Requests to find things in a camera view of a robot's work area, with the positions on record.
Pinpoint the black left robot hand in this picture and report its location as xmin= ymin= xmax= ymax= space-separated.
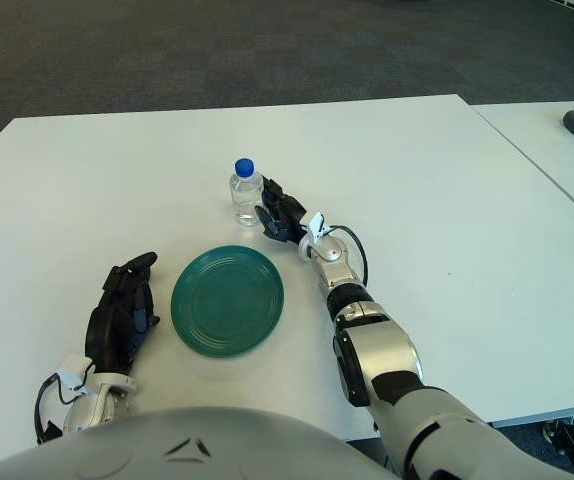
xmin=84 ymin=251 xmax=162 ymax=375

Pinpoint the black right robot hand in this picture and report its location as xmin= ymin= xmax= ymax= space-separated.
xmin=254 ymin=174 xmax=311 ymax=245

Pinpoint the clear bottle blue cap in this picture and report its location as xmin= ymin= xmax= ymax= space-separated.
xmin=228 ymin=158 xmax=264 ymax=228

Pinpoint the green round plate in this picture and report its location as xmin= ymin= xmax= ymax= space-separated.
xmin=170 ymin=244 xmax=286 ymax=359

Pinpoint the silver robot torso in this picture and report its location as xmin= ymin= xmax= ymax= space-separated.
xmin=0 ymin=405 xmax=393 ymax=480

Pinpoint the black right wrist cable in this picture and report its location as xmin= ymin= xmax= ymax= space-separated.
xmin=334 ymin=225 xmax=370 ymax=287

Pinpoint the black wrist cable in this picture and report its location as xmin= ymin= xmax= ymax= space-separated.
xmin=334 ymin=225 xmax=370 ymax=287
xmin=34 ymin=372 xmax=68 ymax=446

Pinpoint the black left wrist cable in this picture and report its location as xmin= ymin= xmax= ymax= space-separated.
xmin=34 ymin=372 xmax=68 ymax=446

